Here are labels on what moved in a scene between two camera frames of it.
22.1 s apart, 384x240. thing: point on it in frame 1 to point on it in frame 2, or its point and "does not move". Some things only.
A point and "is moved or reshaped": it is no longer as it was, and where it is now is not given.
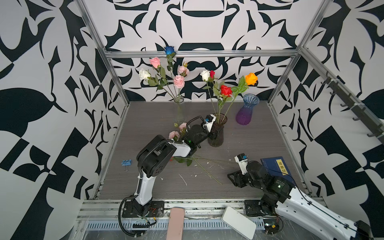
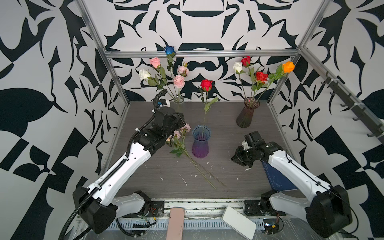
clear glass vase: (179, 117) does not move
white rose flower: (144, 74) does not move
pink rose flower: (155, 62) does not move
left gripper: (212, 134) to (179, 120)
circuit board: (271, 225) does not move
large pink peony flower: (179, 81) does not move
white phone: (238, 222) does not move
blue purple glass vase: (244, 115) is moved or reshaped
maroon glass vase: (221, 119) to (244, 118)
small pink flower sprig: (183, 70) does not move
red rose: (215, 88) to (245, 61)
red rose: (226, 91) to (260, 78)
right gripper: (237, 177) to (238, 158)
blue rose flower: (170, 51) does not move
